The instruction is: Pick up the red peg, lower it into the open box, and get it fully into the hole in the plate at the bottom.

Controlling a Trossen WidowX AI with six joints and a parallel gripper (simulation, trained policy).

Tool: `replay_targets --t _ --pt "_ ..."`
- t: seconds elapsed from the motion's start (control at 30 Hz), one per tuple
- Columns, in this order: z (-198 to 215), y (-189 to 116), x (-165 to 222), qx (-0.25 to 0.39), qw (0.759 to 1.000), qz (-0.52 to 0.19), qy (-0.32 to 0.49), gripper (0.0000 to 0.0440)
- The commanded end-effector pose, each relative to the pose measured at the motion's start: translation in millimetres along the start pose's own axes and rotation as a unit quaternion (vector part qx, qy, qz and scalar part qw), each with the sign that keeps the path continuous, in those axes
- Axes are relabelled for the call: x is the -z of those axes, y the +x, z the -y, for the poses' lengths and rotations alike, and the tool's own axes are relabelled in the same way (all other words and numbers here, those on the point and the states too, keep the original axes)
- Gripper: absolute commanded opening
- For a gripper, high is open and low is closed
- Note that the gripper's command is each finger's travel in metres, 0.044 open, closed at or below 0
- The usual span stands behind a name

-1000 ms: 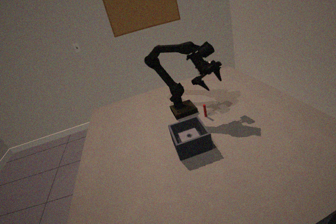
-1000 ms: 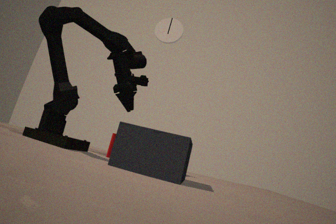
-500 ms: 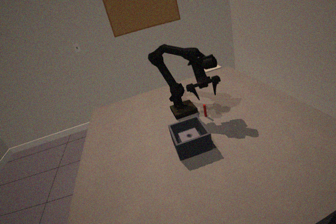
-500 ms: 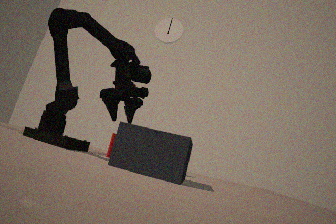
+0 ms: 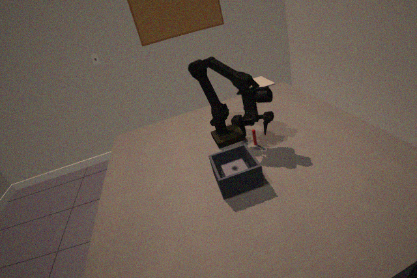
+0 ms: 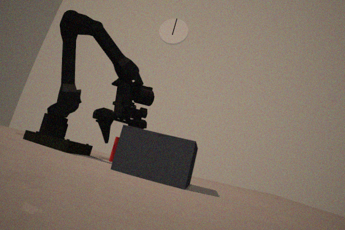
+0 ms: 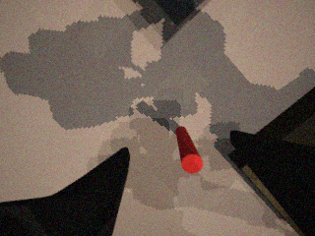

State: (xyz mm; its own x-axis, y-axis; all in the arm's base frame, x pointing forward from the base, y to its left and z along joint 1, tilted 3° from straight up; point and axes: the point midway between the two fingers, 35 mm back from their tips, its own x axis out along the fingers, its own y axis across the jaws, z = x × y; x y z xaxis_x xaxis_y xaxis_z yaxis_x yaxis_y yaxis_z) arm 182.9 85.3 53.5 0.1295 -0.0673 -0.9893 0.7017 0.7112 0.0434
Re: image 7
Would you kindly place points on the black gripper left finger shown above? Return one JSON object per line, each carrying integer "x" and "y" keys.
{"x": 87, "y": 207}

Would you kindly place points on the dark red peg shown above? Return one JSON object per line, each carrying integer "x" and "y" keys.
{"x": 191, "y": 160}

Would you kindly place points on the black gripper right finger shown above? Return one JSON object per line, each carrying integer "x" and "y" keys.
{"x": 287, "y": 170}

